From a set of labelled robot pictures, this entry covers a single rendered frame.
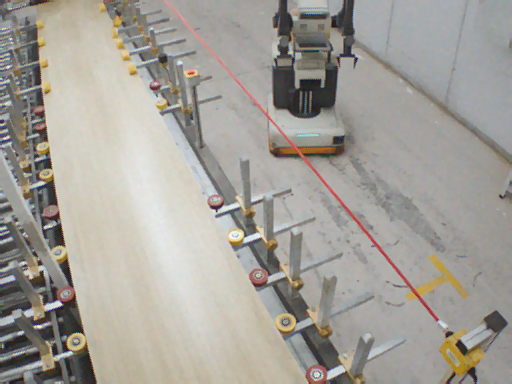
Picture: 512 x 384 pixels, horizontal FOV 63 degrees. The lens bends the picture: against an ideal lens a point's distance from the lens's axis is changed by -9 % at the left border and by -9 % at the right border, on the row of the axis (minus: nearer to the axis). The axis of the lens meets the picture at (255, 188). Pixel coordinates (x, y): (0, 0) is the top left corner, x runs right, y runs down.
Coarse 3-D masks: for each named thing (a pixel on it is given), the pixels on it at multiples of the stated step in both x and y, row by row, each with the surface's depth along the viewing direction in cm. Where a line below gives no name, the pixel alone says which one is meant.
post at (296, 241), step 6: (294, 228) 174; (300, 228) 175; (294, 234) 173; (300, 234) 174; (294, 240) 175; (300, 240) 177; (294, 246) 178; (300, 246) 179; (294, 252) 180; (300, 252) 182; (294, 258) 183; (300, 258) 185; (294, 264) 186; (288, 270) 193; (294, 270) 189; (294, 276) 192; (288, 288) 202; (288, 294) 205; (294, 294) 202
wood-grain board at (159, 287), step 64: (64, 64) 341; (64, 128) 275; (128, 128) 271; (64, 192) 231; (128, 192) 230; (192, 192) 228; (128, 256) 199; (192, 256) 199; (128, 320) 175; (192, 320) 175; (256, 320) 175
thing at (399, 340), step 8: (400, 336) 173; (384, 344) 171; (392, 344) 171; (400, 344) 172; (376, 352) 168; (384, 352) 170; (368, 360) 167; (336, 368) 165; (328, 376) 162; (336, 376) 163
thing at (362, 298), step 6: (360, 294) 190; (366, 294) 190; (348, 300) 188; (354, 300) 188; (360, 300) 188; (366, 300) 190; (336, 306) 187; (342, 306) 187; (348, 306) 186; (354, 306) 188; (336, 312) 185; (342, 312) 187; (300, 324) 181; (306, 324) 181; (312, 324) 182; (294, 330) 179; (300, 330) 181; (282, 336) 177; (288, 336) 179
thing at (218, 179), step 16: (128, 32) 428; (160, 80) 352; (176, 112) 317; (192, 128) 302; (192, 144) 292; (208, 160) 278; (208, 176) 275; (224, 176) 267; (224, 192) 257; (240, 224) 239; (256, 256) 228; (272, 272) 216; (288, 304) 203; (304, 304) 202; (304, 336) 194; (320, 352) 184; (336, 352) 184
